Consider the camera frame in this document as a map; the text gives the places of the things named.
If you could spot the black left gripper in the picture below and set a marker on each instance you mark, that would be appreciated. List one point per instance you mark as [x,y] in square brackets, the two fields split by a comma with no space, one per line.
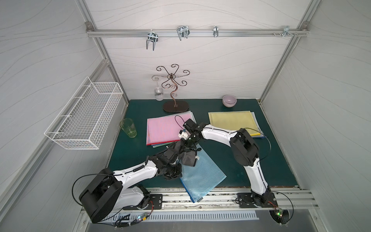
[183,155]

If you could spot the bronze scroll stand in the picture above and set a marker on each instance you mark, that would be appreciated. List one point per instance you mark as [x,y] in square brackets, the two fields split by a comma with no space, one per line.
[172,82]

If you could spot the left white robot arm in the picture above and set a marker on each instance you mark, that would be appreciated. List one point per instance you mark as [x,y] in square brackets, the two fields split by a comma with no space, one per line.
[111,190]

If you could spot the yellow mesh document bag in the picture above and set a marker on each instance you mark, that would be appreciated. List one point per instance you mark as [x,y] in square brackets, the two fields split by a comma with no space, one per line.
[234,121]

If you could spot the white mesh document bag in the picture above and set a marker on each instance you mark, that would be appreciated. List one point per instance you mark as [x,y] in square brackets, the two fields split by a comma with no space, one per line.
[258,127]

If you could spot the green drinking glass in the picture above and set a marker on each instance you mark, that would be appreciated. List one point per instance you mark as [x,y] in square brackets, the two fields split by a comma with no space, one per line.
[127,125]

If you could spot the metal hook clamp middle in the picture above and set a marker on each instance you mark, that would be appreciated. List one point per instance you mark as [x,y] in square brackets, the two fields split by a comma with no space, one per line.
[183,32]

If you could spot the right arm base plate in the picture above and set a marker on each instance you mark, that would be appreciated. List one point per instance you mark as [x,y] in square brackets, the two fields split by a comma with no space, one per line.
[253,200]

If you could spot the metal hook clamp left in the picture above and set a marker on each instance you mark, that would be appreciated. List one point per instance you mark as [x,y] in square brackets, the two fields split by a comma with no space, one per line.
[152,38]

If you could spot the white wire basket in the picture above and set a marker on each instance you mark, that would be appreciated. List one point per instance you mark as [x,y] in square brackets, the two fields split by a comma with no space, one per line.
[84,120]

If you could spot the metal ring clamp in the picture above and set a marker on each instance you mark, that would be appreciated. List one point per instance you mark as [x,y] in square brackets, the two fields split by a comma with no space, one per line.
[215,31]

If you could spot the grey microfibre cloth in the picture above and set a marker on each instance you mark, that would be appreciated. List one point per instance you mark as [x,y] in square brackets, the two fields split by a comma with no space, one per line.
[189,158]

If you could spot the metal hook clamp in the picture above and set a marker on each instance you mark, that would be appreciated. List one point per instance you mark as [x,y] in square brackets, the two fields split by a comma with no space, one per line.
[152,38]
[183,32]

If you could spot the stack of coloured document bags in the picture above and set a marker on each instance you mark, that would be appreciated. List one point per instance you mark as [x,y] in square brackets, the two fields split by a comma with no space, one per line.
[162,144]

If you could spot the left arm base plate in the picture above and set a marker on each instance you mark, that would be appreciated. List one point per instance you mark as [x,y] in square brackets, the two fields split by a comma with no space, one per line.
[148,202]

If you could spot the purple bowl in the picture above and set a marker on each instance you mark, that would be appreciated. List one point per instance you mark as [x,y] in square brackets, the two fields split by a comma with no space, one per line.
[229,101]

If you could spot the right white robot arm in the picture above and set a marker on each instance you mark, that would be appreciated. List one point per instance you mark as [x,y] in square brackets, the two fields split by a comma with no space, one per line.
[244,148]

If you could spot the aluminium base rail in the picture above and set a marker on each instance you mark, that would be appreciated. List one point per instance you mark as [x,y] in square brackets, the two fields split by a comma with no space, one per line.
[220,199]

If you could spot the metal bracket right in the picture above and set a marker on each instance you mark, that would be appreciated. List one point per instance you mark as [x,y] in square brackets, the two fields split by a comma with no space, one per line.
[286,33]

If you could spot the aluminium top rail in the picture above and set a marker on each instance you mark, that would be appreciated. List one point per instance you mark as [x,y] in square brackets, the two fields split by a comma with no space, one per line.
[169,33]

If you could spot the hanging wine glass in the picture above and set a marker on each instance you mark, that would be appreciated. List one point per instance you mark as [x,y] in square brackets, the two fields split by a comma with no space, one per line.
[158,91]

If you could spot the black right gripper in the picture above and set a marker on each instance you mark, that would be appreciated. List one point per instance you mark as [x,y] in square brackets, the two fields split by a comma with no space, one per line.
[190,139]

